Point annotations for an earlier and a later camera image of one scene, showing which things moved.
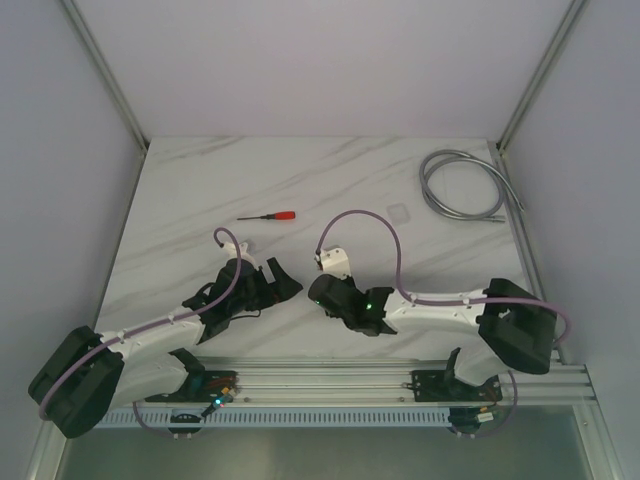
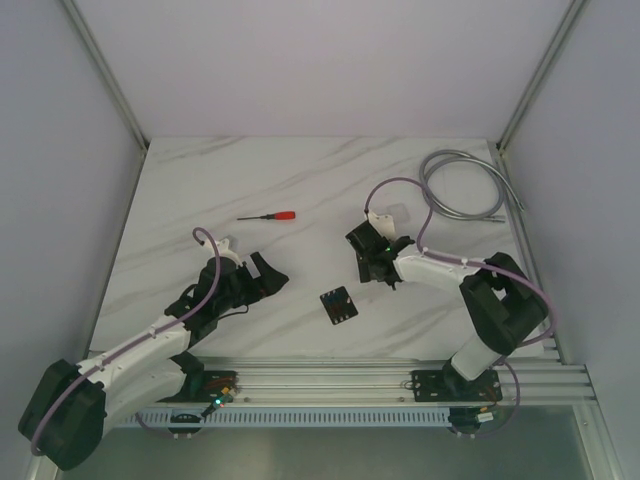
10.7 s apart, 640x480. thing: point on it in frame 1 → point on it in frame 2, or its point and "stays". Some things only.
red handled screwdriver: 282,215 stays
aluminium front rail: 386,379 stays
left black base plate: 203,387 stays
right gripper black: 348,282 → 363,268
